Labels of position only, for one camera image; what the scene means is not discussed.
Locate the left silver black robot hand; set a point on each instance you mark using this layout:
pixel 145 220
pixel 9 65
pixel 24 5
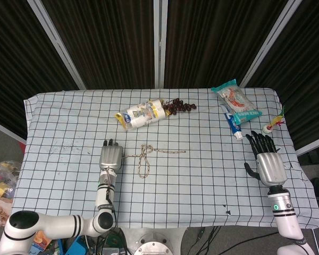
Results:
pixel 111 158

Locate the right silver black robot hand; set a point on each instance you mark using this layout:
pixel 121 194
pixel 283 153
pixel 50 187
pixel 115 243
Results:
pixel 271 167

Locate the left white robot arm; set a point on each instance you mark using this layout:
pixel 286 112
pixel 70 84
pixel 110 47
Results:
pixel 55 223

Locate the colourful feather shuttlecock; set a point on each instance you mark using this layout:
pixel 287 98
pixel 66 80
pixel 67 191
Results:
pixel 267 129

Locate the toilet paper roll pack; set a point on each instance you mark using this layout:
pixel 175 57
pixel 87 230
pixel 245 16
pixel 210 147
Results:
pixel 141 115

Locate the blue white toothpaste tube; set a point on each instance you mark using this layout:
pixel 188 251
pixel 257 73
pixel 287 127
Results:
pixel 234 126

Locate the white black checked tablecloth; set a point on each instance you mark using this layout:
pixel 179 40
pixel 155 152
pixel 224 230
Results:
pixel 175 191

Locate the teal snack packet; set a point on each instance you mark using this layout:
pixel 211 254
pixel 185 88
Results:
pixel 236 102

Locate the dark red grape bunch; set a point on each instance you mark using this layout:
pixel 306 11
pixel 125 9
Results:
pixel 178 106

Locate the dark ribbed partition panel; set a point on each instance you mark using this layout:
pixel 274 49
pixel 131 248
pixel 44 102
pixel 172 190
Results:
pixel 305 74
pixel 109 42
pixel 212 40
pixel 13 66

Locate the clear plastic bag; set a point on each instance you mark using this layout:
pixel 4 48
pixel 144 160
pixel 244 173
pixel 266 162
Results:
pixel 6 170

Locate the orange carton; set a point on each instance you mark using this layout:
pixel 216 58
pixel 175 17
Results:
pixel 41 241

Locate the yellow packet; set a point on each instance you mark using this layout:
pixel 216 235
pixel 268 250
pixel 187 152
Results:
pixel 1 190

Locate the white partition base rail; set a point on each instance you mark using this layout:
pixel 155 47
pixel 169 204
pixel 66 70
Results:
pixel 313 150
pixel 5 130

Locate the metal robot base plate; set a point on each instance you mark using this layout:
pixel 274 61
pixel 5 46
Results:
pixel 154 243

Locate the blue plastic frame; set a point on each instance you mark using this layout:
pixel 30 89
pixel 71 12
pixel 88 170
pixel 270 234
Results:
pixel 75 248

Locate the white partition post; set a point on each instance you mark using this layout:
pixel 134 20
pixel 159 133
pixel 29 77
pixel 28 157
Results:
pixel 271 42
pixel 160 42
pixel 55 45

